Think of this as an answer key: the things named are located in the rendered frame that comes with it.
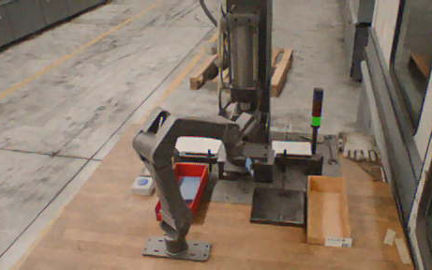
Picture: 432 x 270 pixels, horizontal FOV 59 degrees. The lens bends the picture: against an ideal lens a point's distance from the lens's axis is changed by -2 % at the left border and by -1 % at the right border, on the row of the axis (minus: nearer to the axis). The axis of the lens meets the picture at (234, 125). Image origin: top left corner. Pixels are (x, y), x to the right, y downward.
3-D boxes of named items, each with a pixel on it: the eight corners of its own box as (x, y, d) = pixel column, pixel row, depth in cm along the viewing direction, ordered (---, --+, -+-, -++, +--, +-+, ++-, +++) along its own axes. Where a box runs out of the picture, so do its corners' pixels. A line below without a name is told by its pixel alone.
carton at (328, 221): (306, 246, 115) (308, 226, 111) (306, 192, 137) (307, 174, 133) (350, 249, 113) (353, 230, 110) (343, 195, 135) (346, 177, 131)
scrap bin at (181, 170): (156, 220, 125) (154, 207, 122) (177, 174, 147) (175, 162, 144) (192, 224, 123) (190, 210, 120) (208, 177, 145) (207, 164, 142)
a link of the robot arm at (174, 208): (181, 212, 115) (151, 126, 96) (195, 222, 111) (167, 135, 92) (165, 225, 112) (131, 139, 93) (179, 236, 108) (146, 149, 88)
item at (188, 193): (173, 205, 131) (172, 199, 129) (181, 177, 144) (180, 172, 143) (194, 205, 131) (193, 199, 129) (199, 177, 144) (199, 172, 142)
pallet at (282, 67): (220, 53, 534) (220, 43, 527) (292, 58, 510) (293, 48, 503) (189, 89, 434) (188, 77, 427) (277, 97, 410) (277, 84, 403)
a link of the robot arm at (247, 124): (245, 123, 125) (232, 97, 117) (264, 131, 120) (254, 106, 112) (221, 148, 121) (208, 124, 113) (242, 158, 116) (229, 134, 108)
